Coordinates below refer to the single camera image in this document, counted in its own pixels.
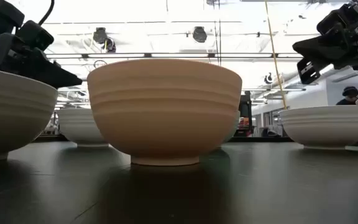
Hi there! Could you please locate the red and black machine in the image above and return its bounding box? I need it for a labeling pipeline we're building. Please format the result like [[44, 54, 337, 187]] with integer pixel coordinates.
[[234, 91, 255, 138]]

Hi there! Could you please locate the white ribbed bowl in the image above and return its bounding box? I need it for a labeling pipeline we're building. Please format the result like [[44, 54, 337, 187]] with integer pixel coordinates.
[[57, 108, 110, 149], [278, 105, 358, 150]]

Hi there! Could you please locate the yellow hanging cord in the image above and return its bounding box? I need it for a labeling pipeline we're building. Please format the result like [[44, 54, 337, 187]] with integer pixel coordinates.
[[264, 0, 288, 110]]

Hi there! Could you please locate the horizontal ceiling beam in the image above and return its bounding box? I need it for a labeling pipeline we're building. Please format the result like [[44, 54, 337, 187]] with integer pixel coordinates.
[[46, 52, 304, 60]]

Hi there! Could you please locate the black table edge rail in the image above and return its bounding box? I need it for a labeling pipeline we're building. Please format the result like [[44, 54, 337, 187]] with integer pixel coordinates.
[[32, 134, 358, 144]]

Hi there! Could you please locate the cream ribbed bowl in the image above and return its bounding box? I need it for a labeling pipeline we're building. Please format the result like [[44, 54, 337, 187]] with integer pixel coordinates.
[[0, 67, 58, 162]]

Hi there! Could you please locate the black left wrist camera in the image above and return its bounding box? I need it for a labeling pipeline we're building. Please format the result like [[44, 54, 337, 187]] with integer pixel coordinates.
[[16, 20, 55, 52]]

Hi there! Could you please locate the peach orange ribbed bowl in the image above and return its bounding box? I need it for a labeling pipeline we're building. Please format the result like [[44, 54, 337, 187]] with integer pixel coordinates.
[[86, 58, 243, 167]]

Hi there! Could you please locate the black left camera cable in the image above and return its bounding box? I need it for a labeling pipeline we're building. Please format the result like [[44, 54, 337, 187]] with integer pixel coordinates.
[[38, 0, 55, 26]]

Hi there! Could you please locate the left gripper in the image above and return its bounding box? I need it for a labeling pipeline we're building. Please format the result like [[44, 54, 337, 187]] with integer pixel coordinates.
[[0, 30, 83, 90]]

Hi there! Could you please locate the person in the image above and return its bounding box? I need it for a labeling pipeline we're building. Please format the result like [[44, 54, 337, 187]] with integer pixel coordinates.
[[336, 86, 358, 106]]

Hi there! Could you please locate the pale green ribbed bowl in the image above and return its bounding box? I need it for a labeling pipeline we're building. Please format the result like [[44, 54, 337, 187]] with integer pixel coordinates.
[[218, 109, 241, 149]]

